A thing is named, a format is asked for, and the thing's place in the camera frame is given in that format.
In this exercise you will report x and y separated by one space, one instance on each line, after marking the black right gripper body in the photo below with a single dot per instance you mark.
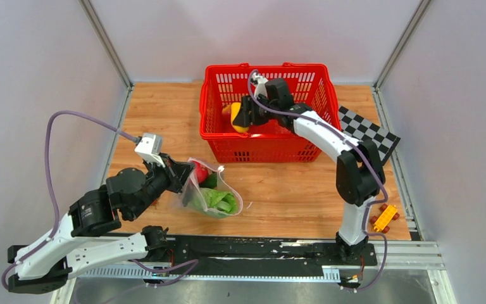
260 113

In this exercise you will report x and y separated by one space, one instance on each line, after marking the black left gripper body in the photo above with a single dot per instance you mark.
166 175

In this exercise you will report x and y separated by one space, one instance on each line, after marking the yellow lemon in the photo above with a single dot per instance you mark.
241 130

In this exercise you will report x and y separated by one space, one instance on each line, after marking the red apple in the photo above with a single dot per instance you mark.
201 172
226 113

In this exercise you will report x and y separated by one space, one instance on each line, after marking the clear zip top bag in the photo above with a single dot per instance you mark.
180 200

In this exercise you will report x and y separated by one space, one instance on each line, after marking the green white napa cabbage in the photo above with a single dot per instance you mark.
214 203

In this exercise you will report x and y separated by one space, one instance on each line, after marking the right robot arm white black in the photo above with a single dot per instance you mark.
359 173

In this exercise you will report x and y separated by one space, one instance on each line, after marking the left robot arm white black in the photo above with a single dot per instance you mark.
60 255

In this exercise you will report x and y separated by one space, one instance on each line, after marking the red plastic shopping basket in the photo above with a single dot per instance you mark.
225 84

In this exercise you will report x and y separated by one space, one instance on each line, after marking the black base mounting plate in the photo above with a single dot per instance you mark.
258 257

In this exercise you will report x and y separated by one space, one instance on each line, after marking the black white checkerboard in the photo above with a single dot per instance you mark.
356 126

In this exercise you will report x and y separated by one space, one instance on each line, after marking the yellow orange toy car right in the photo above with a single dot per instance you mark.
387 214

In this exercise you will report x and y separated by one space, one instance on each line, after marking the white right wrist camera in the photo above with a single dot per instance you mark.
258 81

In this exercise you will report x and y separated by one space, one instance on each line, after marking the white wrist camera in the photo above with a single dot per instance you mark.
149 149
258 81

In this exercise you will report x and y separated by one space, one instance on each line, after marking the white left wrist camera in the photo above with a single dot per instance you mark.
149 149

